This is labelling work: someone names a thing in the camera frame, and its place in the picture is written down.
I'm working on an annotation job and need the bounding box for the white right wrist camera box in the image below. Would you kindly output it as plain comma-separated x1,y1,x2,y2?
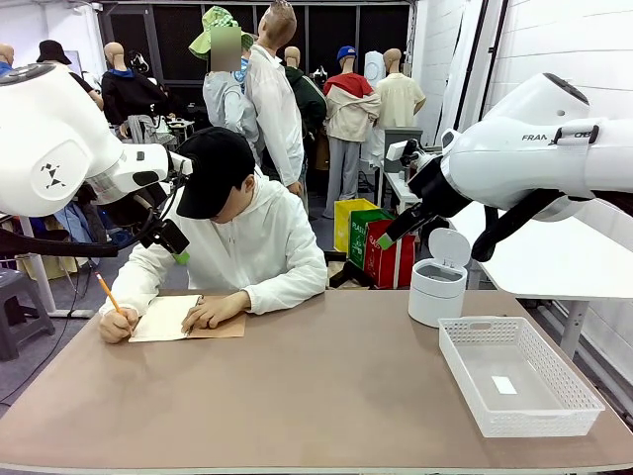
385,139,421,163

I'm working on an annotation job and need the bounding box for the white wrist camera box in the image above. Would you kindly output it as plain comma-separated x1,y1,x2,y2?
167,151,195,177
385,139,421,163

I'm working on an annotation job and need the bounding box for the person's left forearm white sleeve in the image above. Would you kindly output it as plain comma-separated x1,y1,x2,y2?
241,266,328,316

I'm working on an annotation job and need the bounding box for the mannequin red beige jacket blue cap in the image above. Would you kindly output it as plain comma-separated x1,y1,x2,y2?
321,45,382,220

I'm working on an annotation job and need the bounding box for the mannequin in black sweater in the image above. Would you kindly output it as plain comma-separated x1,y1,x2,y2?
101,42,172,145

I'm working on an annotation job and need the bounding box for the mannequin in cream shirt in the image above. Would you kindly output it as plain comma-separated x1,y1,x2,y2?
374,47,427,131

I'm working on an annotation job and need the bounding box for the white lidded trash bin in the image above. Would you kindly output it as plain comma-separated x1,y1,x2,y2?
407,227,472,329

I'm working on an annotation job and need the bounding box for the white oval panel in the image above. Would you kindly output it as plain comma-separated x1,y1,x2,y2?
364,50,386,90

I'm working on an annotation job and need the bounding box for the spiral notebook with brown cover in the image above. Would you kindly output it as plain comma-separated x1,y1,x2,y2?
128,295,247,343

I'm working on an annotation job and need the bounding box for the white table with white legs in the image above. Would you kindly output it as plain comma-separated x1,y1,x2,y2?
0,212,95,319

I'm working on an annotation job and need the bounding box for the red recycling bin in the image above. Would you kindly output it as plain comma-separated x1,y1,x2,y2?
364,220,417,290

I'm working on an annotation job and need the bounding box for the mannequin in dark green jacket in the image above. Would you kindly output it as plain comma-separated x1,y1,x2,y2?
284,46,328,172

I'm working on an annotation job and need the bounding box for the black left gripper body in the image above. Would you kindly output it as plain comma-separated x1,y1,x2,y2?
91,182,172,234

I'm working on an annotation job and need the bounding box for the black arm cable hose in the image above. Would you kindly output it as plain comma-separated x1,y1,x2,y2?
470,189,633,263
0,227,120,258

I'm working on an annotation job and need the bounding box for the black baseball cap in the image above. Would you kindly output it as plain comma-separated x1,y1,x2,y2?
176,127,257,221

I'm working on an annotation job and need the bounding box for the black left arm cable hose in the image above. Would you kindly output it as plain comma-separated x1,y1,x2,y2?
0,227,120,258

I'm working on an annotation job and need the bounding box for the tall mannequin in white shirt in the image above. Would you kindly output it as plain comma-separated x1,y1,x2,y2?
244,0,307,197

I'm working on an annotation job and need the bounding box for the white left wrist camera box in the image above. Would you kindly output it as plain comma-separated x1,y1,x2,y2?
167,151,195,177

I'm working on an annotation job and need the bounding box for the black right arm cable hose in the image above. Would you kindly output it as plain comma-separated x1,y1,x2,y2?
470,189,633,263

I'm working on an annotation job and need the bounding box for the grey plastic stool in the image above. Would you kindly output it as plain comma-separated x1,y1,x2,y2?
0,269,56,362

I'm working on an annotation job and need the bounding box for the white perforated plastic basket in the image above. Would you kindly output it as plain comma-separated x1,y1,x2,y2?
438,316,606,439

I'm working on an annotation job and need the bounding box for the yellow pencil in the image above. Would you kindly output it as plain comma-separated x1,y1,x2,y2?
94,271,134,337

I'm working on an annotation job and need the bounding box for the green recycling bin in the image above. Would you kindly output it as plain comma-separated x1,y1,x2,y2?
348,208,397,271

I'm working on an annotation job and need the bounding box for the person torso in white hoodie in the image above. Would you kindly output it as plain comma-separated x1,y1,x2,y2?
113,170,328,318

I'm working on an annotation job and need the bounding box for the person's right hand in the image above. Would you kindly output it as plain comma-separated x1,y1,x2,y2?
98,306,140,344

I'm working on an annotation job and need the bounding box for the person's right forearm white sleeve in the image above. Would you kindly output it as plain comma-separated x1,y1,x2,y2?
98,246,164,318

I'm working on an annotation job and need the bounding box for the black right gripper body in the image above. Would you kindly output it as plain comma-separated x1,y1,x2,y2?
408,155,471,219

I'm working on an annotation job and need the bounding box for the mannequin with black bucket hat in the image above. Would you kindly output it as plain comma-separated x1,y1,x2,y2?
37,39,105,111

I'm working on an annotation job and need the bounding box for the wooden black floor stand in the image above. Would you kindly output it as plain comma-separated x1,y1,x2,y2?
325,250,375,290

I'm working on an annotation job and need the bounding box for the grey cabinet box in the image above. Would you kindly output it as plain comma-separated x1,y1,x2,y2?
384,127,424,174

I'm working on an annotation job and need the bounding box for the figure with green checkered hat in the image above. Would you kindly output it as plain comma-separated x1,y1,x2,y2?
189,5,261,149

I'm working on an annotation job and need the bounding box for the large white table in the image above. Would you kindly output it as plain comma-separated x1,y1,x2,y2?
447,197,633,362

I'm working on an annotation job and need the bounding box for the yellow recycling bin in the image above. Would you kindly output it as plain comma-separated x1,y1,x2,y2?
333,197,380,253

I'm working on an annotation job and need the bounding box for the person's left hand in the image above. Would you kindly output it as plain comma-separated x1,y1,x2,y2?
181,290,252,333

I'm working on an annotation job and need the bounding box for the small white side table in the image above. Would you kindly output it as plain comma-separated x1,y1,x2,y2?
384,170,421,214

